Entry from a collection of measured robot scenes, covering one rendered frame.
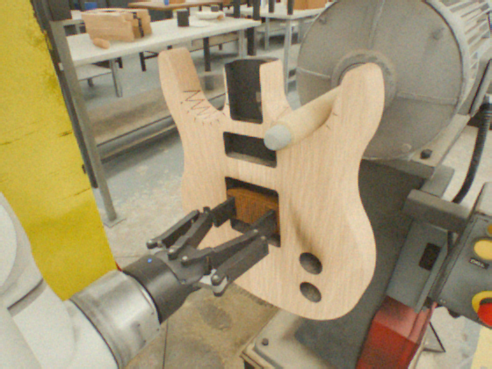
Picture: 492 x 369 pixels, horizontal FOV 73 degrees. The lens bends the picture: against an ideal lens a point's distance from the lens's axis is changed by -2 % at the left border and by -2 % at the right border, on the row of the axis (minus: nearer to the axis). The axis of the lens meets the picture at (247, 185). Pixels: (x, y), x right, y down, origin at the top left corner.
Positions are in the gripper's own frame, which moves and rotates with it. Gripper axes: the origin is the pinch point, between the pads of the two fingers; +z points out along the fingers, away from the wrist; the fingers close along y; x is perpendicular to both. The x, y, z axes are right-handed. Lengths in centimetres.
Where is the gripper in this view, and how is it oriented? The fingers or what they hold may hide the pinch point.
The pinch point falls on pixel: (250, 213)
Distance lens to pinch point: 51.2
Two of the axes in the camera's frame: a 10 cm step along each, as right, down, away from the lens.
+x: -1.0, -8.7, -4.7
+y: 7.7, 2.3, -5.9
